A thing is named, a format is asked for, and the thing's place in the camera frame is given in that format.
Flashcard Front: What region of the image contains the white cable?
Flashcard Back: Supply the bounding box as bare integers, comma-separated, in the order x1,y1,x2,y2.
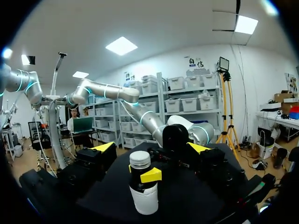
116,92,142,124

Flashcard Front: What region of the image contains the dark bottle with white label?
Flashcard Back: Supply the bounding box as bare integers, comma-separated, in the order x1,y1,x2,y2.
128,150,160,216

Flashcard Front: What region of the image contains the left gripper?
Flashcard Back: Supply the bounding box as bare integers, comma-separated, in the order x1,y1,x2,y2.
128,124,195,184

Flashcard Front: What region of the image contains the person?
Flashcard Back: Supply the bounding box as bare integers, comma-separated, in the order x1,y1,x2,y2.
67,108,94,148

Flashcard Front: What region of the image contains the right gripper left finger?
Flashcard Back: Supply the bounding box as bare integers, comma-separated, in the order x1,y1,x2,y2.
57,141,118,196

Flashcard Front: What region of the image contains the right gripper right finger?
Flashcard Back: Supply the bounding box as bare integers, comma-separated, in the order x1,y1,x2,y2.
186,142,246,199

